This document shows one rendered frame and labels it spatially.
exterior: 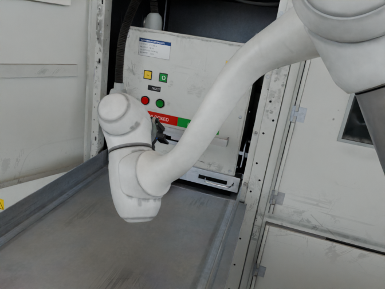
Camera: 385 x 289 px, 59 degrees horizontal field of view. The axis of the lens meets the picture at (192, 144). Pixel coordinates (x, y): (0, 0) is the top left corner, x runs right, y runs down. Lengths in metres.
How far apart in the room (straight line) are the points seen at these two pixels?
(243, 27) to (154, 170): 1.34
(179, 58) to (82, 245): 0.69
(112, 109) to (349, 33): 0.52
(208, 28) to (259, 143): 0.94
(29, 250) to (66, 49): 0.67
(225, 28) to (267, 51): 1.36
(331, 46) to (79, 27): 1.04
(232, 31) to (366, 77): 1.59
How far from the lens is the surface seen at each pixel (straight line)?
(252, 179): 1.22
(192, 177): 1.30
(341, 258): 1.34
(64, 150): 1.37
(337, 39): 0.35
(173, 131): 1.23
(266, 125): 1.16
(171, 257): 0.94
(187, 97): 1.23
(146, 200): 0.73
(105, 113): 0.75
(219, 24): 1.95
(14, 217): 1.05
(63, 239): 1.00
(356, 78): 0.38
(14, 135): 1.26
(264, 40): 0.59
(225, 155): 1.25
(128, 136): 0.76
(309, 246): 1.31
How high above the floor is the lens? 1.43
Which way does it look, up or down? 19 degrees down
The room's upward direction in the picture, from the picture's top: 9 degrees clockwise
